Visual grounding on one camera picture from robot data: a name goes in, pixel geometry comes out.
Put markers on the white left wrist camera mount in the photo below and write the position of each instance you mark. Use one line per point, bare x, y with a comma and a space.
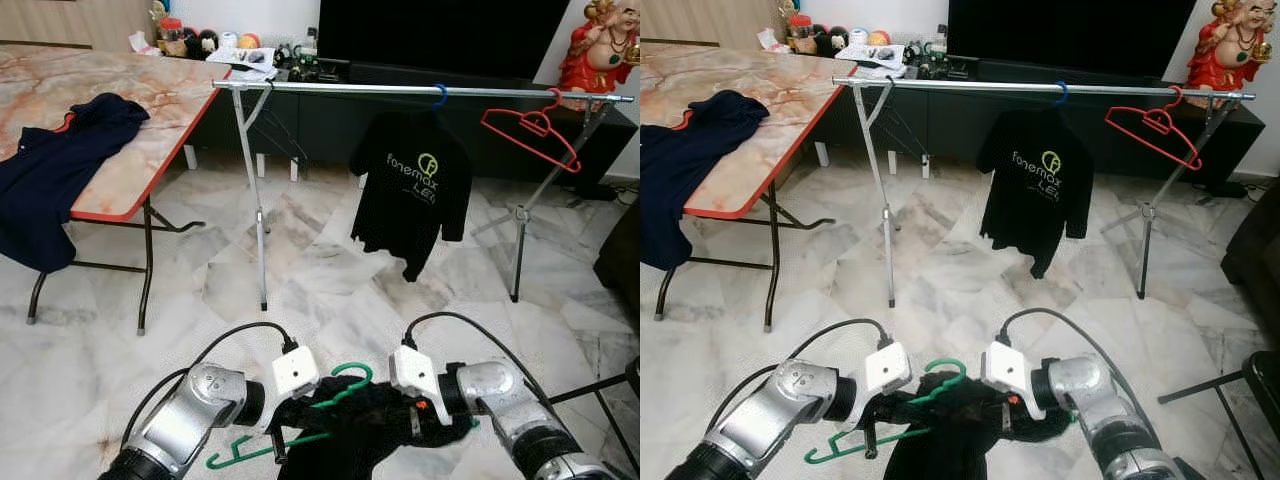
888, 368
296, 372

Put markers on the black t-shirt green logo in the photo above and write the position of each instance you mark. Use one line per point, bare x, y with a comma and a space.
410, 200
370, 440
960, 440
1035, 200

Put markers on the stack of white papers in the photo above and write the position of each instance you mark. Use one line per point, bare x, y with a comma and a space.
242, 58
870, 56

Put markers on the black plush toy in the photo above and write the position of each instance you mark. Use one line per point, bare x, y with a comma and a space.
830, 40
200, 42

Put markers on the blue plastic hanger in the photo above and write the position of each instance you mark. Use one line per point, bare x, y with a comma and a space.
1063, 98
443, 100

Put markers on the white tissue packet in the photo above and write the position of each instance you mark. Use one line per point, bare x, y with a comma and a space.
772, 40
143, 43

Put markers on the light wooden cabinet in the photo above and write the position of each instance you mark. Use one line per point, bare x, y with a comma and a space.
70, 20
700, 18

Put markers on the navy blue garment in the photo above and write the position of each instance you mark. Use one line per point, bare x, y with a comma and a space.
690, 170
50, 170

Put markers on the orange toy ball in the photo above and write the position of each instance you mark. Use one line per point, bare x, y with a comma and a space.
877, 38
249, 41

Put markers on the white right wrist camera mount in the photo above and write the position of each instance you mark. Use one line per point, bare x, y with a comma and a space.
410, 370
1003, 365

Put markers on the silver metal clothes rack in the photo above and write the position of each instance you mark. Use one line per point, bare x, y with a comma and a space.
340, 89
950, 85

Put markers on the black television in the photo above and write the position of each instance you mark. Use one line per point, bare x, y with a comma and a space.
1070, 35
440, 35

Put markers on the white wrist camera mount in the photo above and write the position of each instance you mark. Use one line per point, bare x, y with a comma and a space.
296, 372
1003, 365
888, 368
410, 370

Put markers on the white teal toy ball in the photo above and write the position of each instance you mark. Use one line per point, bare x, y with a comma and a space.
228, 40
856, 38

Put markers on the red top brown jar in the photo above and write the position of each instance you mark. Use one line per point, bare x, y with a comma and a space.
172, 37
800, 34

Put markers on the red plastic hanger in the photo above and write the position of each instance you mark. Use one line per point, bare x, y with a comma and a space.
1158, 120
535, 122

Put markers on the red laughing Buddha statue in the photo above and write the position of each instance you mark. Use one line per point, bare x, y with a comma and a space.
1228, 55
600, 55

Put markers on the black TV cabinet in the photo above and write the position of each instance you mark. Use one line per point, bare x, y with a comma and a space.
330, 130
950, 130

